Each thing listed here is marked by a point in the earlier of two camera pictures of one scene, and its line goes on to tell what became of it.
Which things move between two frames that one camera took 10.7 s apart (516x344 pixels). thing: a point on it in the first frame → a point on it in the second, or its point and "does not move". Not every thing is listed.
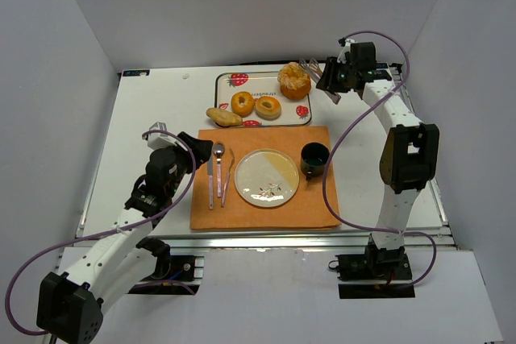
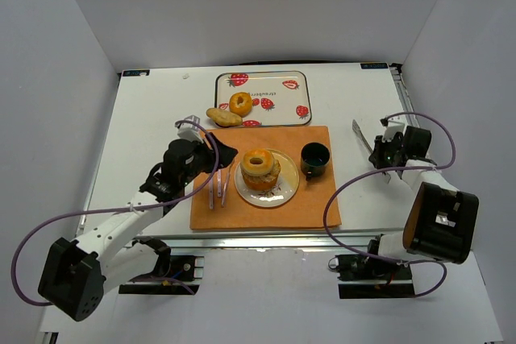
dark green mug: [313, 158] does not move
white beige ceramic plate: [267, 177] does not move
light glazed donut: [268, 108] → [256, 169]
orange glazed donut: [243, 104] does not move
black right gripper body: [330, 75] → [381, 155]
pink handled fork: [225, 190] does not move
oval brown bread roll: [223, 118] does not move
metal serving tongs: [314, 69] → [357, 130]
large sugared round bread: [294, 82] → [263, 182]
